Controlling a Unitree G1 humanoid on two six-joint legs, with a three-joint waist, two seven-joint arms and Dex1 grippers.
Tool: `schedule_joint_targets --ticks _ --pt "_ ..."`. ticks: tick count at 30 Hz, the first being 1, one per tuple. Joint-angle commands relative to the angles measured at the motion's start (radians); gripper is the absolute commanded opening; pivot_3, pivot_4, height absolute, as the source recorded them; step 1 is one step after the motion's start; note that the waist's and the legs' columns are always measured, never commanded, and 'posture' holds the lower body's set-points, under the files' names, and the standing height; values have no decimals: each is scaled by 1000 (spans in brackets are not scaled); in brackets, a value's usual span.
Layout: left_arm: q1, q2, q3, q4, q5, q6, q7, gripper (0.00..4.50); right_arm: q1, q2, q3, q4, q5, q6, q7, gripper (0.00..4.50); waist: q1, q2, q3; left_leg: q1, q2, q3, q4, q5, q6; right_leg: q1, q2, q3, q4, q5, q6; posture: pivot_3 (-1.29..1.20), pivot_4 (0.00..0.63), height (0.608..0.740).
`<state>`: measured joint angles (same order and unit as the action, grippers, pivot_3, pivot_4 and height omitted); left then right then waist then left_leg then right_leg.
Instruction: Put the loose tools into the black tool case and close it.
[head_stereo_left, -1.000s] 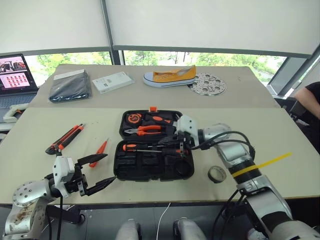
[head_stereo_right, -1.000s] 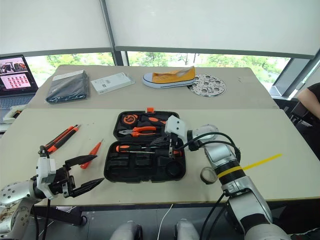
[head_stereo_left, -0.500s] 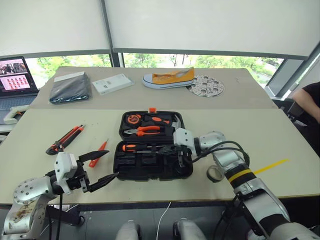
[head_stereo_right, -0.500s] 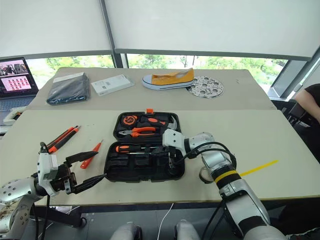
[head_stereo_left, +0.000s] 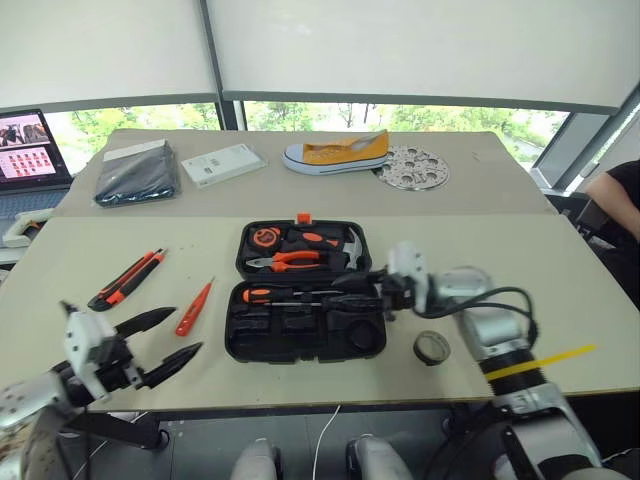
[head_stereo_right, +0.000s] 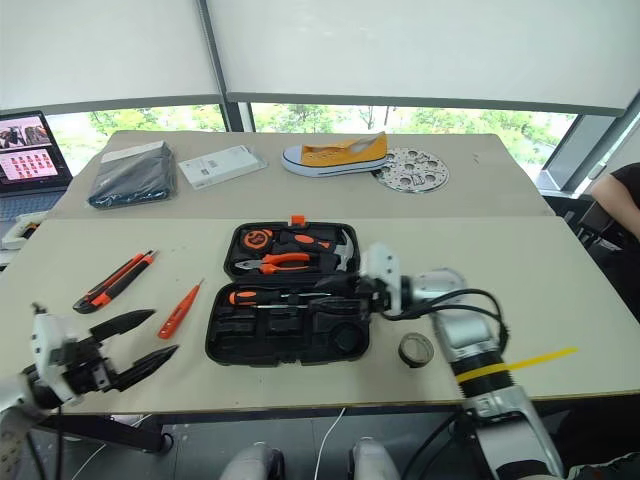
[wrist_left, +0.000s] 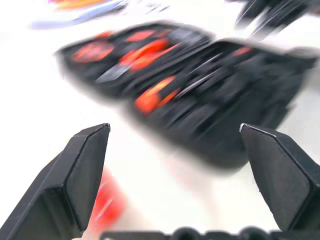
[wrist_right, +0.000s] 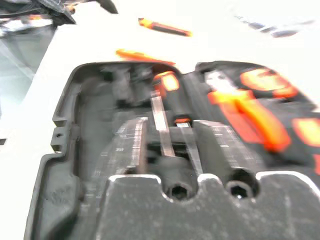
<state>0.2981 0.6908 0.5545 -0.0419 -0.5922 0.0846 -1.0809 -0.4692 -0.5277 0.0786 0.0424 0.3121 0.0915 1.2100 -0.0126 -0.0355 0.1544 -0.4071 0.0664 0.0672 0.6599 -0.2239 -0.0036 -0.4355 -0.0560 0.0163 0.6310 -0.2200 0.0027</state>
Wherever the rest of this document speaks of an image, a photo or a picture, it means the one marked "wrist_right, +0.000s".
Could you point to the black plastic tool case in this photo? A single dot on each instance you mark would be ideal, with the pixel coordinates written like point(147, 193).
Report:
point(62, 175)

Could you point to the grey metal tool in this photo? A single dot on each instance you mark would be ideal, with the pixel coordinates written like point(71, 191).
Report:
point(277, 28)

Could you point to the orange black tape measure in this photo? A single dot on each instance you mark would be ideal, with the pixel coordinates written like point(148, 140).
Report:
point(267, 80)

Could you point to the orange black tool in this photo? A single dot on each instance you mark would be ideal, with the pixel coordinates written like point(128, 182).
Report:
point(308, 131)

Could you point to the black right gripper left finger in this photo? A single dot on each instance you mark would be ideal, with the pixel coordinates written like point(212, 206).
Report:
point(130, 147)

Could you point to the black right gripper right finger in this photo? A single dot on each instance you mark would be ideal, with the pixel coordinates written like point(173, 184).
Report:
point(222, 147)

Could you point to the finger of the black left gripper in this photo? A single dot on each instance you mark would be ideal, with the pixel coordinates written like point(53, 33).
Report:
point(62, 13)
point(108, 5)

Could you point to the orange black utility knife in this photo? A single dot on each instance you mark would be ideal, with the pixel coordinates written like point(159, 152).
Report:
point(162, 26)

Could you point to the orange flat tool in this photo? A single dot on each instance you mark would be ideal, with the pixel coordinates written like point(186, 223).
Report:
point(140, 55)

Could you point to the silver metal shaft tool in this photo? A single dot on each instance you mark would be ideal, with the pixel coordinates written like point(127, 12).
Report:
point(161, 125)

